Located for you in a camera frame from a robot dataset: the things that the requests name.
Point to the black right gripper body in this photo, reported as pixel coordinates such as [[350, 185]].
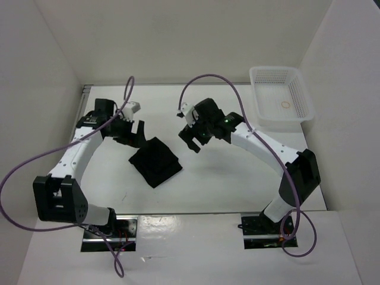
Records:
[[201, 131]]

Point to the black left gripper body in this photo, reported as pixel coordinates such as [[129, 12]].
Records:
[[121, 132]]

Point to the black skirt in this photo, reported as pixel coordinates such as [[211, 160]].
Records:
[[156, 162]]

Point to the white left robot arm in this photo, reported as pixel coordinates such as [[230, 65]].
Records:
[[58, 195]]

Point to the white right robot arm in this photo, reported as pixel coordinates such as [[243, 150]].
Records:
[[298, 169]]

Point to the white plastic basket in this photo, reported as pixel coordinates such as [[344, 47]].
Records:
[[272, 85]]

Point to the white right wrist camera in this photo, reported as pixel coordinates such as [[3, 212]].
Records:
[[188, 112]]

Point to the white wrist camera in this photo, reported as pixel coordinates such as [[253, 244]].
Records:
[[129, 110], [188, 112]]

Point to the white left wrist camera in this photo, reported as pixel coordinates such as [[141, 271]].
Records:
[[129, 110]]

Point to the aluminium table edge rail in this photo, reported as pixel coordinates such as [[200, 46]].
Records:
[[84, 98]]

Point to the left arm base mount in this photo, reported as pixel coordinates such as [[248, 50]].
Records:
[[123, 237]]

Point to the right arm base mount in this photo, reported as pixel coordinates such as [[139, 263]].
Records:
[[260, 233]]

